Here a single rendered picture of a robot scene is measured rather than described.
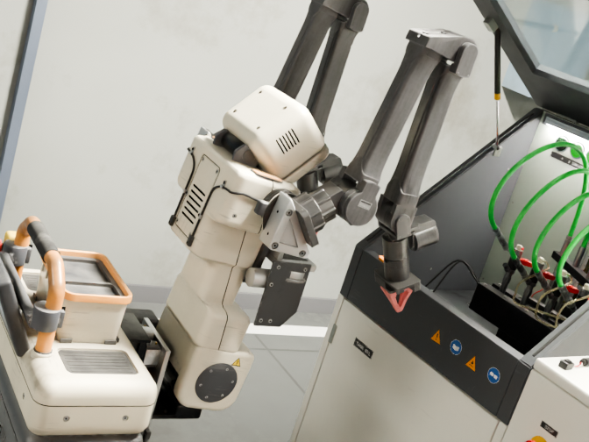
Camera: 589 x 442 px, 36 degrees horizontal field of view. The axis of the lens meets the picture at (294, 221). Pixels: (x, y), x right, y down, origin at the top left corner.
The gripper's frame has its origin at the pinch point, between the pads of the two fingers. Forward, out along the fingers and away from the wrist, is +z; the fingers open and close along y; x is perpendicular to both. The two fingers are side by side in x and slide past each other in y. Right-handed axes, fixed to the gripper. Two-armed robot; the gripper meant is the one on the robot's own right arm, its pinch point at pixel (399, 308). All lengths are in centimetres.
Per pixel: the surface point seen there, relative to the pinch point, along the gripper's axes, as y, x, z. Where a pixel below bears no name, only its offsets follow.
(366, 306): 38.5, -12.1, 26.2
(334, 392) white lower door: 39, 0, 52
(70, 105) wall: 201, 29, 4
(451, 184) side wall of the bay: 50, -50, 4
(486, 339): -3.6, -22.1, 16.2
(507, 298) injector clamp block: 14, -43, 22
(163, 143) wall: 201, -6, 31
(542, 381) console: -22.2, -23.9, 17.2
